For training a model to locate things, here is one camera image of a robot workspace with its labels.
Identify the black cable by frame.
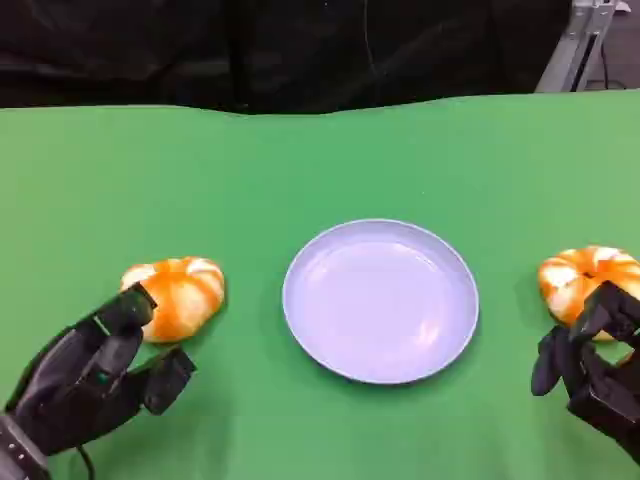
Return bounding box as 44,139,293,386
585,38,627,91

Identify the orange white toy bread roll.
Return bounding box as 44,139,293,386
537,245,640,344
119,257,226,344

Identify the grey metal frame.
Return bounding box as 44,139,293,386
534,0,626,94

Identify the green table cloth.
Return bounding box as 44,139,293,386
0,88,640,480

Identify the thin cable on curtain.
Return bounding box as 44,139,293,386
363,0,379,76

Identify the lilac plate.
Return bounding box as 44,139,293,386
281,217,480,386

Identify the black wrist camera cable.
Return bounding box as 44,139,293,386
74,446,96,480

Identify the black backdrop curtain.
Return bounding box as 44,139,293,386
0,0,574,116

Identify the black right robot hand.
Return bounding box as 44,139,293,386
530,279,640,454

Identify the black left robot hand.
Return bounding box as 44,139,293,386
2,280,197,457

